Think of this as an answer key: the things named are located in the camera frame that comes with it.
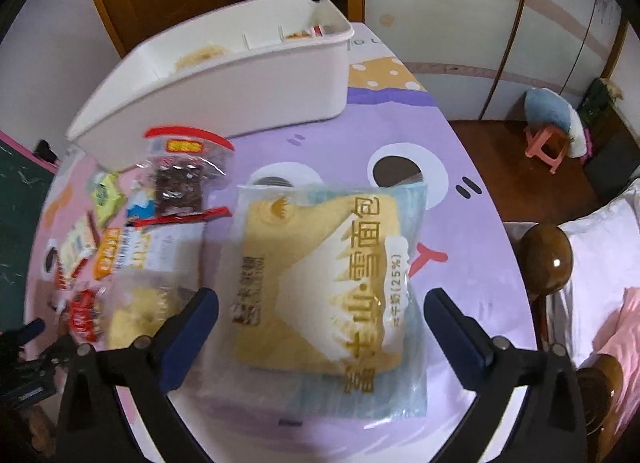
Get yellow Fuji bread package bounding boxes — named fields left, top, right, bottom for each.
left=212, top=182, right=427, bottom=421

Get clear bag yellow pastry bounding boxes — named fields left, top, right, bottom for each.
left=175, top=45, right=231, bottom=72

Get red small snack packet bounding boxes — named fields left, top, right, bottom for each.
left=67, top=289, right=102, bottom=343

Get round pastry clear wrapper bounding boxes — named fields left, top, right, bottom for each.
left=103, top=268, right=191, bottom=349

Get white red stripe packet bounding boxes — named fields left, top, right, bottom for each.
left=55, top=212, right=99, bottom=290

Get orange snack packet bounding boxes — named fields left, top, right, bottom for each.
left=93, top=228, right=122, bottom=280

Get wooden bedpost knob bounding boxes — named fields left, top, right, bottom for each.
left=516, top=223, right=574, bottom=298

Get white bed pillow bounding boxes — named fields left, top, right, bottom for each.
left=546, top=180, right=639, bottom=365

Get green snack packet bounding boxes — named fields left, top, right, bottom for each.
left=90, top=171, right=126, bottom=228

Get blue candy packet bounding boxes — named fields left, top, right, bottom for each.
left=126, top=186, right=155, bottom=223

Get red trim brownie packet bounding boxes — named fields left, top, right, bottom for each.
left=126, top=125, right=234, bottom=228

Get pink plastic stool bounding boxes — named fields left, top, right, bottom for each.
left=525, top=125, right=570, bottom=174

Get blue white plush cushion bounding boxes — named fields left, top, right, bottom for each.
left=524, top=88, right=588, bottom=158

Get white plastic storage bin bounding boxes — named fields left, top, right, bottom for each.
left=66, top=0, right=355, bottom=171

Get green chalkboard pink frame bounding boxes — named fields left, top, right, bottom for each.
left=0, top=132, right=56, bottom=331

